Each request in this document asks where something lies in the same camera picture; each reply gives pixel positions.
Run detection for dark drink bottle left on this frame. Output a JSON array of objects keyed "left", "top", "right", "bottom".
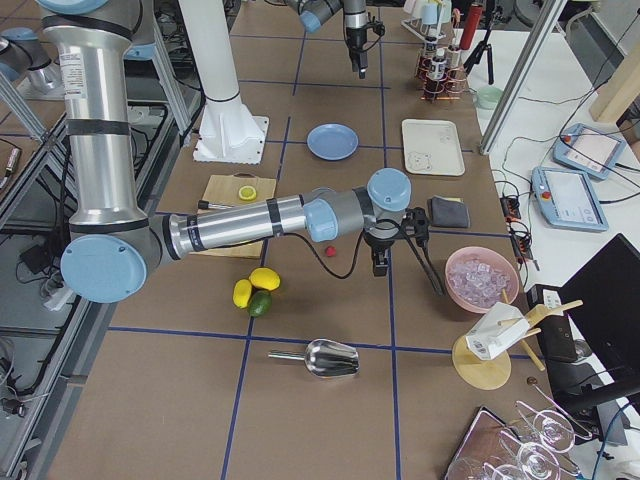
[{"left": 420, "top": 35, "right": 438, "bottom": 80}]

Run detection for glass rack tray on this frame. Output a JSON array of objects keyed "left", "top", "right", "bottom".
[{"left": 443, "top": 397, "right": 593, "bottom": 480}]

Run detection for dark drink bottle front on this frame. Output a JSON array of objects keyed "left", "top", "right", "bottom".
[{"left": 428, "top": 48, "right": 446, "bottom": 99}]

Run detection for wooden cup stand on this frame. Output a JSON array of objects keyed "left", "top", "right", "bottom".
[{"left": 452, "top": 300, "right": 583, "bottom": 390}]

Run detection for large yellow lemon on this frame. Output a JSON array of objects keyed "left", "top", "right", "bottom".
[{"left": 249, "top": 267, "right": 281, "bottom": 291}]

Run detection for cream bear tray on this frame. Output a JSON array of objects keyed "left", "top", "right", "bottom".
[{"left": 401, "top": 119, "right": 465, "bottom": 177}]

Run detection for lemon half slice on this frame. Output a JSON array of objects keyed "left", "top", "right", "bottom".
[{"left": 237, "top": 185, "right": 258, "bottom": 202}]

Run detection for white paper carton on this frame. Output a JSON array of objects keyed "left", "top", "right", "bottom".
[{"left": 465, "top": 302, "right": 530, "bottom": 361}]

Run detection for white wire cup rack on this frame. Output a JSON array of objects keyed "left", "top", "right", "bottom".
[{"left": 401, "top": 0, "right": 453, "bottom": 39}]

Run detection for red cylinder bottle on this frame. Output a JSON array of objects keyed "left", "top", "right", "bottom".
[{"left": 459, "top": 3, "right": 483, "bottom": 50}]

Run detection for copper wire bottle rack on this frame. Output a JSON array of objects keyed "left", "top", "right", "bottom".
[{"left": 415, "top": 46, "right": 472, "bottom": 102}]

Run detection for aluminium frame post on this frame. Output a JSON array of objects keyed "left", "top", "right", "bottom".
[{"left": 479, "top": 0, "right": 567, "bottom": 155}]

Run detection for steel ice scoop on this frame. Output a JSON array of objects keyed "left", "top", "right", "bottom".
[{"left": 268, "top": 339, "right": 360, "bottom": 378}]

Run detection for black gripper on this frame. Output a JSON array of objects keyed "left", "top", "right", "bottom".
[
  {"left": 343, "top": 14, "right": 385, "bottom": 79},
  {"left": 364, "top": 207, "right": 429, "bottom": 277}
]

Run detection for black monitor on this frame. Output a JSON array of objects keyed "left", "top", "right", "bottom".
[{"left": 541, "top": 233, "right": 639, "bottom": 415}]

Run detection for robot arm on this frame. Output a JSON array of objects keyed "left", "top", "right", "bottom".
[
  {"left": 284, "top": 0, "right": 386, "bottom": 79},
  {"left": 1, "top": 1, "right": 413, "bottom": 304}
]

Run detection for grey yellow folded cloth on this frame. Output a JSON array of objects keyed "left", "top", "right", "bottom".
[{"left": 427, "top": 196, "right": 470, "bottom": 228}]

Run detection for far teach pendant tablet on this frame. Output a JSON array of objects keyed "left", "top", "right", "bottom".
[{"left": 553, "top": 123, "right": 627, "bottom": 180}]

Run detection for small yellow lemon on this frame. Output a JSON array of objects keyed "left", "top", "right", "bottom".
[{"left": 232, "top": 279, "right": 253, "bottom": 309}]

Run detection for green lime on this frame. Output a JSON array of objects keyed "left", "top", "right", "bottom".
[{"left": 247, "top": 290, "right": 272, "bottom": 318}]

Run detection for green bowl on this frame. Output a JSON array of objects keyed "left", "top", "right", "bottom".
[{"left": 475, "top": 85, "right": 503, "bottom": 110}]

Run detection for black tripod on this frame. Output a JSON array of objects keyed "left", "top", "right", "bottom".
[{"left": 463, "top": 0, "right": 502, "bottom": 85}]

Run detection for wooden cutting board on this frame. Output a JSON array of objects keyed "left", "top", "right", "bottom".
[{"left": 188, "top": 174, "right": 278, "bottom": 260}]

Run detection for teach pendant tablet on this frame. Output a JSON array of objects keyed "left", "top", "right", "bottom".
[
  {"left": 531, "top": 167, "right": 609, "bottom": 232},
  {"left": 553, "top": 123, "right": 627, "bottom": 180}
]

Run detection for dark drink bottle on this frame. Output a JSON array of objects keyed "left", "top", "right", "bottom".
[
  {"left": 420, "top": 35, "right": 438, "bottom": 80},
  {"left": 428, "top": 48, "right": 446, "bottom": 99}
]

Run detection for near teach pendant tablet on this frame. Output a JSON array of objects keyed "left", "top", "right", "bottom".
[{"left": 531, "top": 167, "right": 609, "bottom": 232}]

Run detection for blue plate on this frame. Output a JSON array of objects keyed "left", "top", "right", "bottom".
[{"left": 306, "top": 123, "right": 359, "bottom": 161}]

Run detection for pink bowl of ice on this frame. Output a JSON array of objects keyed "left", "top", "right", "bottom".
[{"left": 445, "top": 246, "right": 520, "bottom": 313}]

